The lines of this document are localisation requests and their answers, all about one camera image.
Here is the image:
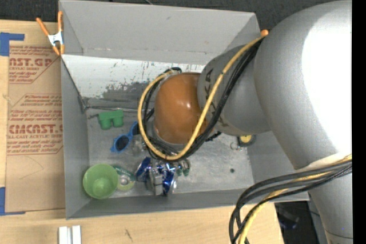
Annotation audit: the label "green double cylinder toy block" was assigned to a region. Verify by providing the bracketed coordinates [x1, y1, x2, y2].
[98, 109, 125, 131]

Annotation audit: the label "green plastic cup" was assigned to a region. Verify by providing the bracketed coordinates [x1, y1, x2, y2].
[82, 163, 120, 200]

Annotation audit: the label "grey metal bin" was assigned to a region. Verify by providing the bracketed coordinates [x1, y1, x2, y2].
[58, 0, 311, 220]

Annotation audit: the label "blue crumpled packet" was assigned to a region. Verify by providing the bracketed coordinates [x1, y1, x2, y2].
[134, 157, 177, 197]

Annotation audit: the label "yellow and black round object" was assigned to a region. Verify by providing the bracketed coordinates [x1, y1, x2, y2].
[238, 134, 257, 148]

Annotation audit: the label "clear glass object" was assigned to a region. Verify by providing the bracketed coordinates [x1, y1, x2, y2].
[131, 136, 149, 157]

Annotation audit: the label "blue sunglasses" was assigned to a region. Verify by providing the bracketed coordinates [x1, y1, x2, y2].
[110, 121, 141, 153]

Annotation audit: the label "brown cardboard board red print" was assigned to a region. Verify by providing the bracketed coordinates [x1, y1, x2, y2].
[0, 19, 67, 217]

